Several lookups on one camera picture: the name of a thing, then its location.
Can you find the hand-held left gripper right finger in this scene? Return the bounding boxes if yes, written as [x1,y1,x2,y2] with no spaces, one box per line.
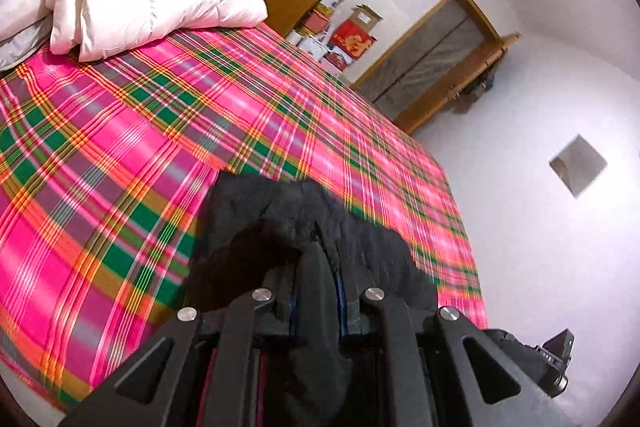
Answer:
[336,256,576,427]

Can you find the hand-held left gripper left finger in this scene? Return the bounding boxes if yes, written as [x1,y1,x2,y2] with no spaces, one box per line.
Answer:
[60,256,302,427]

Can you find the black puffer jacket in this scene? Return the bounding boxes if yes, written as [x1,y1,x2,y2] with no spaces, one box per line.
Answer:
[182,171,441,427]

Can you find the pink plaid bed sheet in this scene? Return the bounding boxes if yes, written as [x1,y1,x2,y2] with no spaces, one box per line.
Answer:
[0,24,489,413]

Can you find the patterned flat box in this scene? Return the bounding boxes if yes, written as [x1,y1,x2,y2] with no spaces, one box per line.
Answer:
[324,44,352,74]

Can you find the hanging dark bags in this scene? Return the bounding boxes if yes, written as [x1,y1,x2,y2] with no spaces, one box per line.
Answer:
[452,67,499,112]

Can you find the wooden door with grey panel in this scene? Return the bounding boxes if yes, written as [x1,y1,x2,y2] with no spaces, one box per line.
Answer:
[350,0,522,136]

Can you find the red gift box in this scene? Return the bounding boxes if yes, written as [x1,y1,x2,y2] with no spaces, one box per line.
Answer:
[330,21,377,58]

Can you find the red bucket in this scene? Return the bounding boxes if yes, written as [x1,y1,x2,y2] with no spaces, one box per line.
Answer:
[300,4,334,36]

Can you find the open cardboard box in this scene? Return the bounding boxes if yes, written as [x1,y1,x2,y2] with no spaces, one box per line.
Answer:
[350,4,384,28]

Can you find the white pillow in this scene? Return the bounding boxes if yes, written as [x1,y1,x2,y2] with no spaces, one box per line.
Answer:
[0,0,57,72]

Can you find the dark wall panel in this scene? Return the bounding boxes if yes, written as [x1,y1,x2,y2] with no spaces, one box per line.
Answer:
[549,134,609,199]

